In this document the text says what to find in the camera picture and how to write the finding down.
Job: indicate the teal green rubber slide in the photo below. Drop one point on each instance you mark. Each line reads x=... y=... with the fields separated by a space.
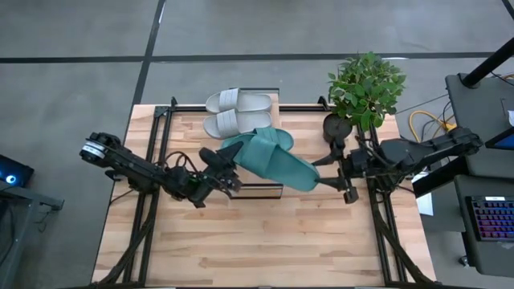
x=277 y=164
x=281 y=138

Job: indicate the backlit computer keyboard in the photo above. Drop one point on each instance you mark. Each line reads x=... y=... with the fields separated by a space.
x=494 y=218

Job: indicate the black aluminium rig frame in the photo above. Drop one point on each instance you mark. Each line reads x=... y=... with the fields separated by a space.
x=301 y=108

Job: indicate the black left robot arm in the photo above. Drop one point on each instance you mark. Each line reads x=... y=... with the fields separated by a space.
x=132 y=164

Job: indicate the blue lit tablet screen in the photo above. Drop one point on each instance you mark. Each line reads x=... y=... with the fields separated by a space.
x=504 y=141

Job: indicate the black round post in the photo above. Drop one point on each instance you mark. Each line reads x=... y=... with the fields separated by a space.
x=488 y=62

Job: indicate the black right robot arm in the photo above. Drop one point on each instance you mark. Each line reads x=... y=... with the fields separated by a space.
x=421 y=152

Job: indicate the light grey rubber slide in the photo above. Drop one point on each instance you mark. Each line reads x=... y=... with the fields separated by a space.
x=237 y=124
x=241 y=100

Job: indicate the dark metal cart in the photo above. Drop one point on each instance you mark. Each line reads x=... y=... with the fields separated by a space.
x=24 y=196

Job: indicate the white paper sheet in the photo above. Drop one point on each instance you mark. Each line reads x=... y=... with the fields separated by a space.
x=425 y=204

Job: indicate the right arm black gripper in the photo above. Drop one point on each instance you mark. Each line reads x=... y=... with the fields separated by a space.
x=353 y=166

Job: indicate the dark grey keyboard desk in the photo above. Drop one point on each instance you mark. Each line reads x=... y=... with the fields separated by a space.
x=482 y=257

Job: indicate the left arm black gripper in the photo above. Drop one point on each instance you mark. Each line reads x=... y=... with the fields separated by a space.
x=219 y=176

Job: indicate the black device with blue light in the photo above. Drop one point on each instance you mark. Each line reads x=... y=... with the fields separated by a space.
x=16 y=170

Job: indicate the green potted plant black pot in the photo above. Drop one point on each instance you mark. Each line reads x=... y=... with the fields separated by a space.
x=365 y=92

